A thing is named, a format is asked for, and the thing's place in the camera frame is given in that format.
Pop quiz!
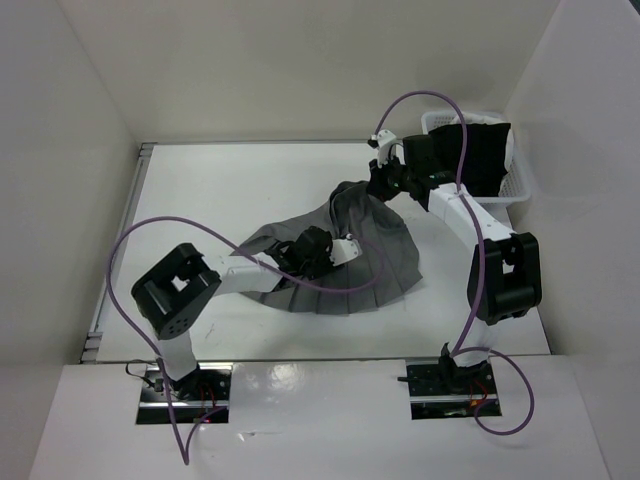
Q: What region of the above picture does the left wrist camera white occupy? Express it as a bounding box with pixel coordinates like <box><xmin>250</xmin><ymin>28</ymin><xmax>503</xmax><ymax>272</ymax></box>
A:
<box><xmin>329</xmin><ymin>234</ymin><xmax>362</xmax><ymax>267</ymax></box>

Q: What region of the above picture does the black skirt in basket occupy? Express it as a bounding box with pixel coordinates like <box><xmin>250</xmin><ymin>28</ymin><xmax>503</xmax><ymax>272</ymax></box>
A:
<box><xmin>429</xmin><ymin>123</ymin><xmax>511</xmax><ymax>197</ymax></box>

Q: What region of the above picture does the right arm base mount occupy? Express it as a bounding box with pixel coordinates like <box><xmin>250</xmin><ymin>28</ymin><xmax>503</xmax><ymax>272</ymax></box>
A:
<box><xmin>397</xmin><ymin>359</ymin><xmax>502</xmax><ymax>420</ymax></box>

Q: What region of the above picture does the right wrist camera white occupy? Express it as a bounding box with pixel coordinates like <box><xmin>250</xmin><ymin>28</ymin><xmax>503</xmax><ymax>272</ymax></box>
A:
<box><xmin>367</xmin><ymin>129</ymin><xmax>402</xmax><ymax>168</ymax></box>

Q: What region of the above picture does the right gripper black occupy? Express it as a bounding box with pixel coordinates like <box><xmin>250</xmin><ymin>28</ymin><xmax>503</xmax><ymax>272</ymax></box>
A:
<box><xmin>367</xmin><ymin>151</ymin><xmax>416</xmax><ymax>202</ymax></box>

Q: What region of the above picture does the white plastic basket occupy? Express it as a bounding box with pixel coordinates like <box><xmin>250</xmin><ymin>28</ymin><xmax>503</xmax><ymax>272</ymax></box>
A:
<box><xmin>421</xmin><ymin>110</ymin><xmax>531</xmax><ymax>206</ymax></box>

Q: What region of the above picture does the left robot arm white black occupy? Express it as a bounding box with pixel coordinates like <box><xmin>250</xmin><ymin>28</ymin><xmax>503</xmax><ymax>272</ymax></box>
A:
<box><xmin>131</xmin><ymin>227</ymin><xmax>337</xmax><ymax>400</ymax></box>

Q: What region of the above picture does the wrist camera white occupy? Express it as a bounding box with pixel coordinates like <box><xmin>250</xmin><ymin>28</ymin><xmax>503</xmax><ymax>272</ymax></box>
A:
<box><xmin>329</xmin><ymin>234</ymin><xmax>362</xmax><ymax>267</ymax></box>
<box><xmin>367</xmin><ymin>129</ymin><xmax>402</xmax><ymax>168</ymax></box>

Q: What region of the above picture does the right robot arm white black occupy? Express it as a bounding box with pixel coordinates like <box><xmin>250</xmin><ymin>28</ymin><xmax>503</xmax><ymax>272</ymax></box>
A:
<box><xmin>367</xmin><ymin>130</ymin><xmax>542</xmax><ymax>393</ymax></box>

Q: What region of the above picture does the grey pleated skirt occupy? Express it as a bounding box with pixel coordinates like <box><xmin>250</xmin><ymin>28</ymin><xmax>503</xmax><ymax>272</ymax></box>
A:
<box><xmin>241</xmin><ymin>181</ymin><xmax>422</xmax><ymax>316</ymax></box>

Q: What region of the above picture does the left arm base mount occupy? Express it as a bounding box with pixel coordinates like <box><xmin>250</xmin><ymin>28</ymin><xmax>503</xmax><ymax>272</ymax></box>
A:
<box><xmin>124</xmin><ymin>361</ymin><xmax>233</xmax><ymax>425</ymax></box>

